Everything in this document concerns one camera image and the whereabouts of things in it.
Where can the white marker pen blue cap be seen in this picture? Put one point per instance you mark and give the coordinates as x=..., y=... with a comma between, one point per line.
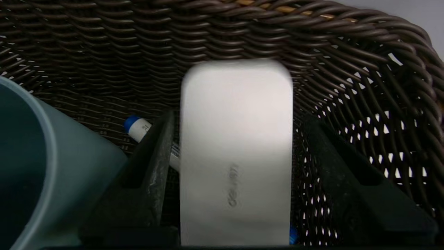
x=138, y=126

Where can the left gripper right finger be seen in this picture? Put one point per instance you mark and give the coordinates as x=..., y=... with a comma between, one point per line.
x=353, y=201

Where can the white rectangular case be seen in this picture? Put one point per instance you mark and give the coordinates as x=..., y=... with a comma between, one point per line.
x=236, y=149

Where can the dark brown wicker basket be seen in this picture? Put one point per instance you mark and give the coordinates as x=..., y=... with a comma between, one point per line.
x=312, y=52

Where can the blue-grey plastic cup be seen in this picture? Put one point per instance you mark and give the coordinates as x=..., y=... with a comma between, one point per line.
x=62, y=180

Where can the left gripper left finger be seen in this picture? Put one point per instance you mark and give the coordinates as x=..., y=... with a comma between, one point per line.
x=145, y=187

